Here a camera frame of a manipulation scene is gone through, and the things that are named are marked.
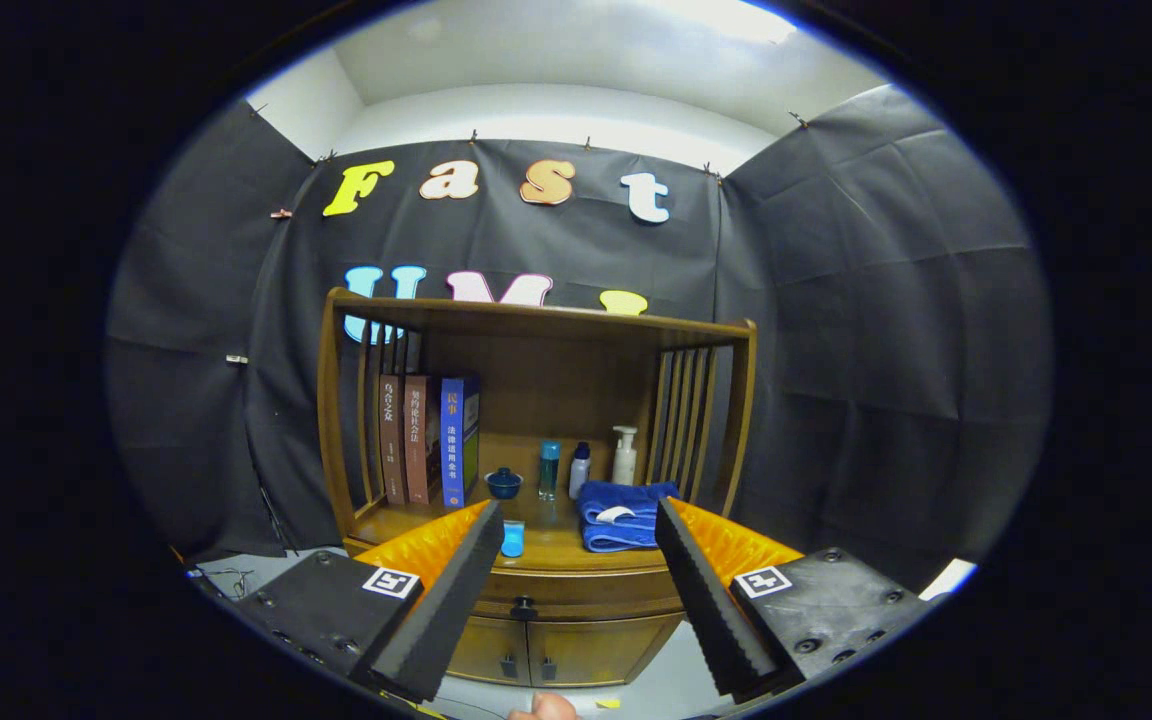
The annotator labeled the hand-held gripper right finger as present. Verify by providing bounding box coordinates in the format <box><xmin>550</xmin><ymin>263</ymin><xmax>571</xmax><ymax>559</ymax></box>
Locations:
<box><xmin>654</xmin><ymin>497</ymin><xmax>937</xmax><ymax>701</ymax></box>

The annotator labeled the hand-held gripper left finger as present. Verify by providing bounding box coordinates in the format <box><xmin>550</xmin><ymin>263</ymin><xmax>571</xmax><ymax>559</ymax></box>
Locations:
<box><xmin>234</xmin><ymin>500</ymin><xmax>505</xmax><ymax>704</ymax></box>

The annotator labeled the wooden cabinet door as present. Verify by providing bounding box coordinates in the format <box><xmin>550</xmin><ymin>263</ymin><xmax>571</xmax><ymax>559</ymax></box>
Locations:
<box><xmin>529</xmin><ymin>612</ymin><xmax>685</xmax><ymax>688</ymax></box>
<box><xmin>446</xmin><ymin>617</ymin><xmax>534</xmax><ymax>687</ymax></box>

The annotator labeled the wooden countertop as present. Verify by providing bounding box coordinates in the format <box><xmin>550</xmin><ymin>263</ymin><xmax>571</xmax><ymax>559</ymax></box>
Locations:
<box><xmin>351</xmin><ymin>488</ymin><xmax>702</xmax><ymax>577</ymax></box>

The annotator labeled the wooden cabinet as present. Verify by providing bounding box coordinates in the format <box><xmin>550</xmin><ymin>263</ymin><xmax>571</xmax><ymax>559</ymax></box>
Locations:
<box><xmin>316</xmin><ymin>287</ymin><xmax>759</xmax><ymax>691</ymax></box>

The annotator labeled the blue folded towel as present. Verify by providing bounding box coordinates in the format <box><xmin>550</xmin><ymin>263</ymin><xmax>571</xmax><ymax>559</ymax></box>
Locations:
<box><xmin>576</xmin><ymin>481</ymin><xmax>682</xmax><ymax>554</ymax></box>

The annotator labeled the reddish brown book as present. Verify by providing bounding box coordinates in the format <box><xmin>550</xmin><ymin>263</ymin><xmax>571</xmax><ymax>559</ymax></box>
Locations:
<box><xmin>403</xmin><ymin>375</ymin><xmax>443</xmax><ymax>506</ymax></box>

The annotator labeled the blue book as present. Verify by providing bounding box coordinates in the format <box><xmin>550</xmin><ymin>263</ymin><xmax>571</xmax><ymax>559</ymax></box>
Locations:
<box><xmin>439</xmin><ymin>375</ymin><xmax>483</xmax><ymax>509</ymax></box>

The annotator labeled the white pump bottle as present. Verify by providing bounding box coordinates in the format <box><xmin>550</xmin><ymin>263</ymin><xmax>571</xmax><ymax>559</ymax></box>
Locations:
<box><xmin>611</xmin><ymin>426</ymin><xmax>639</xmax><ymax>487</ymax></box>

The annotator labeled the dark brown book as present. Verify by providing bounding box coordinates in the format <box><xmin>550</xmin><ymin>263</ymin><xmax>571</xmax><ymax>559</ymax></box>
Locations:
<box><xmin>377</xmin><ymin>375</ymin><xmax>409</xmax><ymax>506</ymax></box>

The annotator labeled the thin floor cable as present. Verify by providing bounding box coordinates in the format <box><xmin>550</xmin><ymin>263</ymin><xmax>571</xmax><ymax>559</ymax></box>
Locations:
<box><xmin>201</xmin><ymin>568</ymin><xmax>257</xmax><ymax>601</ymax></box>

